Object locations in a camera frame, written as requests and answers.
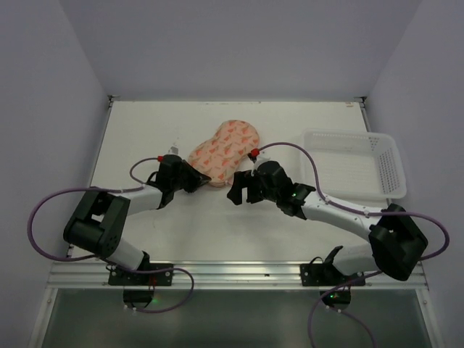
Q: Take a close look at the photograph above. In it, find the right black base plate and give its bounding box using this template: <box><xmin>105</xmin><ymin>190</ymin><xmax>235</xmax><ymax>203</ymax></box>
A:
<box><xmin>299</xmin><ymin>257</ymin><xmax>365</xmax><ymax>287</ymax></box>

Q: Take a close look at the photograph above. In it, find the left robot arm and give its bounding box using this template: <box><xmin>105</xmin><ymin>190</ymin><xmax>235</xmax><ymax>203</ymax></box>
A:
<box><xmin>63</xmin><ymin>154</ymin><xmax>211</xmax><ymax>274</ymax></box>

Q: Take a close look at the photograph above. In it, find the aluminium mounting rail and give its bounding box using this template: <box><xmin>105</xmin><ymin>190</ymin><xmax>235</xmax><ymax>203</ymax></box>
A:
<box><xmin>46</xmin><ymin>260</ymin><xmax>428</xmax><ymax>290</ymax></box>

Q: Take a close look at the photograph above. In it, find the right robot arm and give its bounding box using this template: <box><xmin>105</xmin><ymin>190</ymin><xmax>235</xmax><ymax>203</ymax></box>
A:
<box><xmin>227</xmin><ymin>161</ymin><xmax>428</xmax><ymax>286</ymax></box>

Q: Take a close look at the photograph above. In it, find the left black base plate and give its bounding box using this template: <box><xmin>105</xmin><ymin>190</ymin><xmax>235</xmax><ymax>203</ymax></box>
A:
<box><xmin>108</xmin><ymin>262</ymin><xmax>173</xmax><ymax>286</ymax></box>

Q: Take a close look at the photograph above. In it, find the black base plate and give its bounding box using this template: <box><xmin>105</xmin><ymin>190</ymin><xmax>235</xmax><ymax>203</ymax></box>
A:
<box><xmin>299</xmin><ymin>257</ymin><xmax>365</xmax><ymax>287</ymax></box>
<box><xmin>108</xmin><ymin>262</ymin><xmax>173</xmax><ymax>286</ymax></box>

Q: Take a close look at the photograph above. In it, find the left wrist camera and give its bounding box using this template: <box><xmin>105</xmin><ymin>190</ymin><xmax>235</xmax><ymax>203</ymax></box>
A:
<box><xmin>168</xmin><ymin>145</ymin><xmax>179</xmax><ymax>155</ymax></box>

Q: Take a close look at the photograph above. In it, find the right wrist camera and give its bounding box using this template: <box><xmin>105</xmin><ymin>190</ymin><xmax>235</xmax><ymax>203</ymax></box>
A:
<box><xmin>248</xmin><ymin>148</ymin><xmax>270</xmax><ymax>172</ymax></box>

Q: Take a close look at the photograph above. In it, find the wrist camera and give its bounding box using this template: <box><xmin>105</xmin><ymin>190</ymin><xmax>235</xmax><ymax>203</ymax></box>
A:
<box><xmin>168</xmin><ymin>145</ymin><xmax>179</xmax><ymax>155</ymax></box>
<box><xmin>248</xmin><ymin>148</ymin><xmax>270</xmax><ymax>172</ymax></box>

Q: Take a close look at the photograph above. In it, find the pink patterned mesh laundry bag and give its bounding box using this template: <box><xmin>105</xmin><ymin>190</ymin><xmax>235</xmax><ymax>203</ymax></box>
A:
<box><xmin>187</xmin><ymin>120</ymin><xmax>260</xmax><ymax>188</ymax></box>

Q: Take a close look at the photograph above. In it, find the white plastic basket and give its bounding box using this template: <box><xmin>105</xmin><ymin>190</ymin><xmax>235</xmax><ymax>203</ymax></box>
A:
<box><xmin>300</xmin><ymin>128</ymin><xmax>407</xmax><ymax>200</ymax></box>

